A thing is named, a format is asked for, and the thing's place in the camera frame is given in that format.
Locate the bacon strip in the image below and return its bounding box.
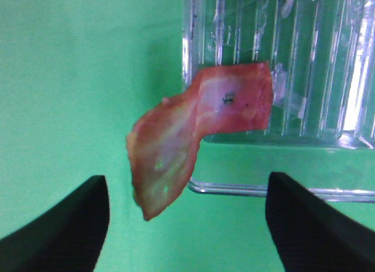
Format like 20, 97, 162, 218
126, 62, 274, 220

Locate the left clear plastic tray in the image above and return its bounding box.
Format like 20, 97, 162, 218
182, 0, 374, 203

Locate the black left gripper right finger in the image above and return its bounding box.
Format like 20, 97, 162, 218
265, 172, 374, 271

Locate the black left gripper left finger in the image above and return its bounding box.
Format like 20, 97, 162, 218
1, 175, 110, 271

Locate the green tablecloth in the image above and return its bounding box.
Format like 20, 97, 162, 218
0, 0, 375, 272

